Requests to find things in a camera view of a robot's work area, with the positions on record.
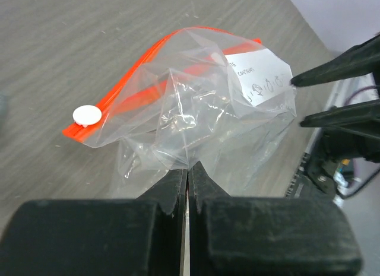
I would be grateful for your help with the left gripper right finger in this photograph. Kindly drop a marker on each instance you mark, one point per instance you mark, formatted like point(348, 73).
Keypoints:
point(232, 235)

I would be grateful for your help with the clear zip top bag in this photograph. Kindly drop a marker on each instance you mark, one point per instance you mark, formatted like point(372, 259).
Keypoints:
point(199, 95)

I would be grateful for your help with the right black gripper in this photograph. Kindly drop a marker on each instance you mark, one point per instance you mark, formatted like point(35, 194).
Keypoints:
point(358, 124)

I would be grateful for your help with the grey crumpled cloth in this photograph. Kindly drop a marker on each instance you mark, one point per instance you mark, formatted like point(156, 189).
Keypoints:
point(3, 107)

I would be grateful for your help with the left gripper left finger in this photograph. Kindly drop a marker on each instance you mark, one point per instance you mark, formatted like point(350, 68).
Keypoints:
point(141, 236)

